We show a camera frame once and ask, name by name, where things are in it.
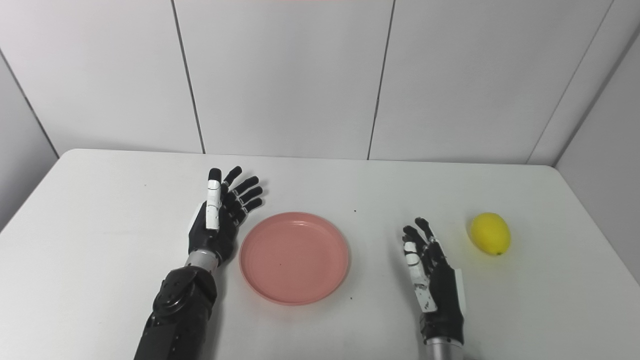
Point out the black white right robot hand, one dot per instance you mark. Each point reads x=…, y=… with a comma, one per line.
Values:
x=442, y=300

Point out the pink round plate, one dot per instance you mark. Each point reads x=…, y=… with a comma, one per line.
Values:
x=295, y=260

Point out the yellow lemon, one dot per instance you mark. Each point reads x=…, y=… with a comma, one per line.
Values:
x=490, y=233

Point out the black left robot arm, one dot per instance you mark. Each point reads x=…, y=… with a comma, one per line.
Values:
x=177, y=315

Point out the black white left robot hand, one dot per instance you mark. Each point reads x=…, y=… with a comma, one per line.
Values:
x=215, y=232

